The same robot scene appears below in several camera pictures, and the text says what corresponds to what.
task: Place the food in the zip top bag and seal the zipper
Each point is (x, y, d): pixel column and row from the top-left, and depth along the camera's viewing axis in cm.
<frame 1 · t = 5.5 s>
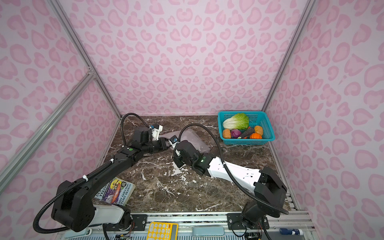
left hand: (174, 140, 80), fingers closed
right hand: (175, 151, 78), fingers closed
green toy cabbage: (238, 121, 106), point 10 cm above the table
purple toy onion: (235, 133, 104), point 6 cm above the table
orange toy pumpkin: (255, 135, 100), point 8 cm above the table
brown toy potato: (226, 134, 103), point 6 cm above the table
orange toy bread roll: (259, 130, 106), point 6 cm above the table
colourful paperback book: (117, 191, 83), point 2 cm above the table

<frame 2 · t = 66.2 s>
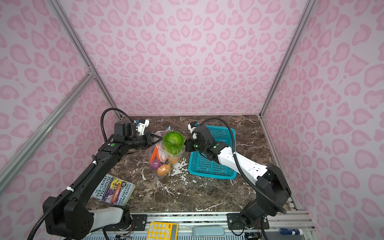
left hand: (161, 136, 75), fingers closed
right hand: (184, 141, 80), fingers closed
green toy cabbage: (173, 142, 81), point 21 cm above the table
purple toy onion: (156, 164, 88), point 7 cm above the table
brown toy potato: (164, 169, 87), point 6 cm above the table
clear zip top bag: (165, 153, 76), point 21 cm above the table
teal plastic basket: (201, 167, 94), on the table
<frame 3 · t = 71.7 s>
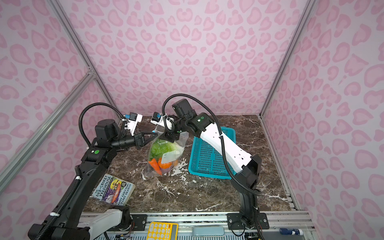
left hand: (156, 133, 66), fingers closed
right hand: (163, 127, 70), fingers open
green toy cabbage: (159, 146, 75), point 25 cm above the table
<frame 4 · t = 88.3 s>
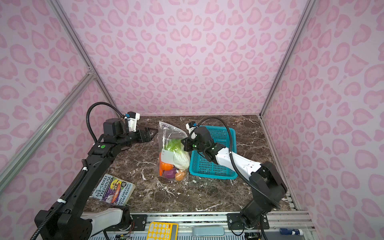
left hand: (151, 128, 74), fingers open
right hand: (181, 140, 81), fingers closed
green toy cabbage: (181, 157, 81), point 16 cm above the table
clear zip top bag: (167, 131, 82), point 25 cm above the table
orange toy pumpkin: (166, 167, 82), point 12 cm above the table
